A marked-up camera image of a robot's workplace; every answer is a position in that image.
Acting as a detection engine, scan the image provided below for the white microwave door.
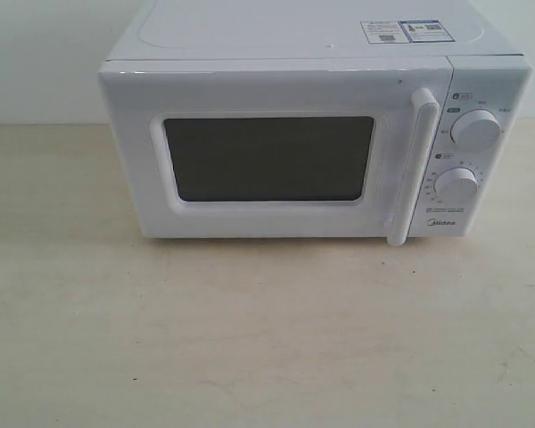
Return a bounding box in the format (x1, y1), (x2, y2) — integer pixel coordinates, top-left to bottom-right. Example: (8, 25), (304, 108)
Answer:
(98, 57), (453, 245)

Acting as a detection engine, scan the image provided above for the white microwave oven body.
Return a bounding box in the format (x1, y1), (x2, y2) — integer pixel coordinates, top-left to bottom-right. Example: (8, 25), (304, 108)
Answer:
(100, 1), (531, 239)

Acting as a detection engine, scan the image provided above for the lower white control knob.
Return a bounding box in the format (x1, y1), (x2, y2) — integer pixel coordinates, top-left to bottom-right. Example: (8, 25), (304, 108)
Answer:
(433, 168), (479, 203)

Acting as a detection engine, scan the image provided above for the white control knob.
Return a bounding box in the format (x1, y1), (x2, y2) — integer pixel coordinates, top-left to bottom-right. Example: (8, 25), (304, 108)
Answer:
(433, 168), (479, 203)
(450, 109), (501, 152)

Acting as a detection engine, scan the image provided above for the white blue warning sticker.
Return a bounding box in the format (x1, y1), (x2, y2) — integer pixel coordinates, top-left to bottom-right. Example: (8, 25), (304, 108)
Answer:
(360, 20), (455, 45)

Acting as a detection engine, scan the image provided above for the upper white control knob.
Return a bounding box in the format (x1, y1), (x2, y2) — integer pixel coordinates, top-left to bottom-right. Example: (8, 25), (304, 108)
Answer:
(450, 109), (501, 152)

